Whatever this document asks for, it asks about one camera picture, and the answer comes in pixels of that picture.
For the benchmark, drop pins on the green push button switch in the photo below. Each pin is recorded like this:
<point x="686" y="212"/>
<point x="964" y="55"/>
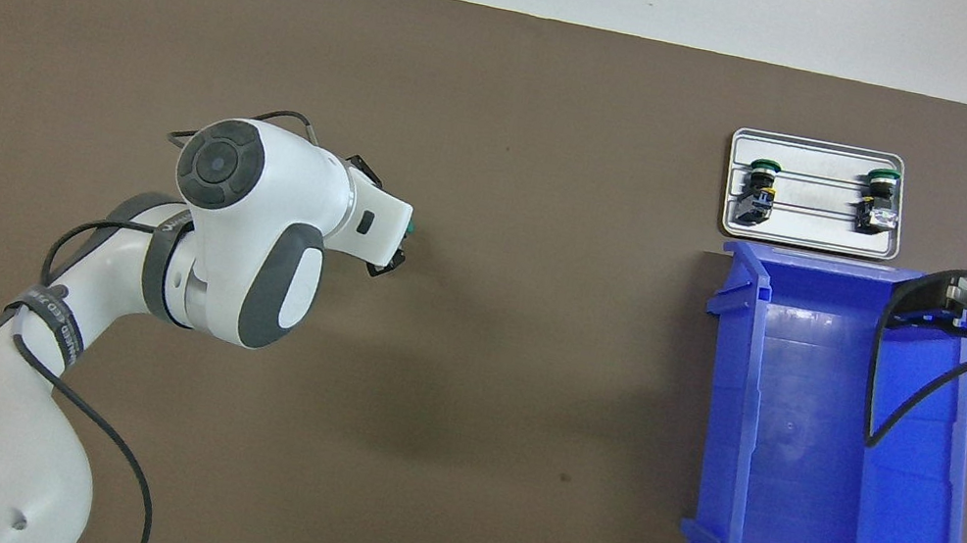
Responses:
<point x="761" y="191"/>
<point x="408" y="230"/>

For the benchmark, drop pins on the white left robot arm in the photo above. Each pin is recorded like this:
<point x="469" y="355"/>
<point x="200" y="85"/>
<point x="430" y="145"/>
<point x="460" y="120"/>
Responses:
<point x="257" y="202"/>

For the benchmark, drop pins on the green push button patterned block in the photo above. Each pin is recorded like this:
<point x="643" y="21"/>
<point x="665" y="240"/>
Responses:
<point x="878" y="207"/>

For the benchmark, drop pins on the brown table mat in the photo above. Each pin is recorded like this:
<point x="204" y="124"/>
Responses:
<point x="478" y="360"/>

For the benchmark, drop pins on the grey metal tray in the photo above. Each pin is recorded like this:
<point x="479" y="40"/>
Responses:
<point x="810" y="225"/>

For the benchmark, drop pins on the blue plastic storage bin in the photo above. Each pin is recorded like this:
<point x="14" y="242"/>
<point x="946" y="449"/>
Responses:
<point x="801" y="447"/>

